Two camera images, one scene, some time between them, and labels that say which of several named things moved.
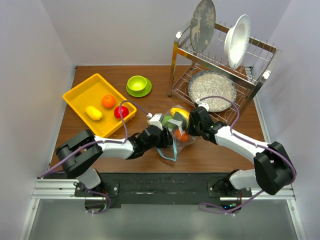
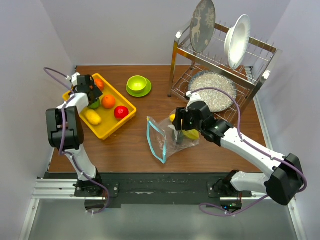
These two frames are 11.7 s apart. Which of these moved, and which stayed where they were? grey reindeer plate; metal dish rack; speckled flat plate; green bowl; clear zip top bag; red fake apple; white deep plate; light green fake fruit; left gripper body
Moved: left gripper body; light green fake fruit; clear zip top bag
Stayed: green bowl; speckled flat plate; metal dish rack; grey reindeer plate; white deep plate; red fake apple
